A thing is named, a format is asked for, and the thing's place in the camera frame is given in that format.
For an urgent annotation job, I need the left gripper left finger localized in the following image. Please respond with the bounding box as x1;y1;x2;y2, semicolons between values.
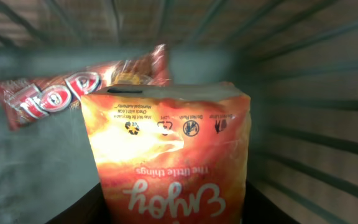
46;184;111;224

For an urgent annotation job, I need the grey plastic shopping basket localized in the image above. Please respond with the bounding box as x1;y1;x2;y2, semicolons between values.
0;0;358;223

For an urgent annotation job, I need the red Top chocolate bar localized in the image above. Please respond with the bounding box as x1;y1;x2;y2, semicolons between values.
0;44;171;130

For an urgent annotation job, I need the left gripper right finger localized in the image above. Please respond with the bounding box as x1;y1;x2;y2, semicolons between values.
242;180;299;224

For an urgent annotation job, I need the orange tissue pack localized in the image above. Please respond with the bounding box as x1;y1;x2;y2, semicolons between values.
81;83;251;224

